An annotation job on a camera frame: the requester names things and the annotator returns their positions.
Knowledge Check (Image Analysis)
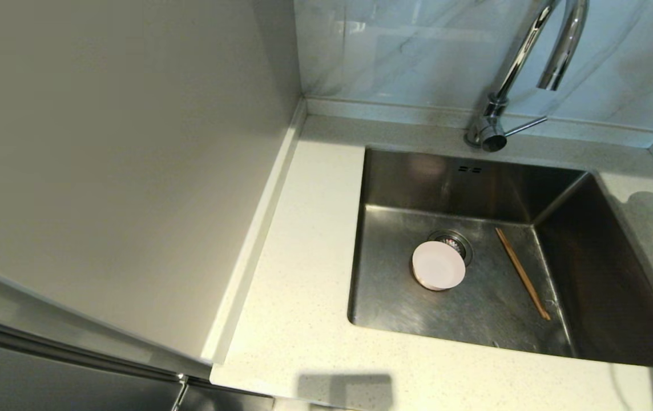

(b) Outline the thin chrome faucet lever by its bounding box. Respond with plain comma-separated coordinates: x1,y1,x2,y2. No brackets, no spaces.
503,116,548,138

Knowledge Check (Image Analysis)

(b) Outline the brown wooden chopstick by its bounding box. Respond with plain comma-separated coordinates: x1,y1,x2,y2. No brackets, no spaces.
495,227,550,321
496,227,552,321

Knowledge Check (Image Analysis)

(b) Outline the pink plastic bowl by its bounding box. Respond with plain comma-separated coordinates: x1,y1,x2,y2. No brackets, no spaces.
412,240,467,292

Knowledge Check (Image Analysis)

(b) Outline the stainless steel sink basin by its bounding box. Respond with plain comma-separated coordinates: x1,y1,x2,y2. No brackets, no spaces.
347,146,653,369

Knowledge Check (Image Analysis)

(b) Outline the chrome gooseneck faucet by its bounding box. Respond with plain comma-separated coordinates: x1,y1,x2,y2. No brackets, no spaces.
463,0,590,154

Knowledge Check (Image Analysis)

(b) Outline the round metal drain strainer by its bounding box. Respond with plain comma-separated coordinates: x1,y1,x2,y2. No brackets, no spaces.
428,229,474,266

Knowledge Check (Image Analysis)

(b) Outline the beige tall cabinet side panel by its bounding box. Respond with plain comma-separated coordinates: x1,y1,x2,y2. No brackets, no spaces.
0,0,307,377

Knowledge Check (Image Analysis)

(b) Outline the grey cabinet door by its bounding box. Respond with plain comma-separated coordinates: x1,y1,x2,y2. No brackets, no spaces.
0,313,184,411

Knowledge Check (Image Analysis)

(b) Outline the chrome cabinet handle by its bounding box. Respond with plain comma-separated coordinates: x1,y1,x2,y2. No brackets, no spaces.
170,372,190,411

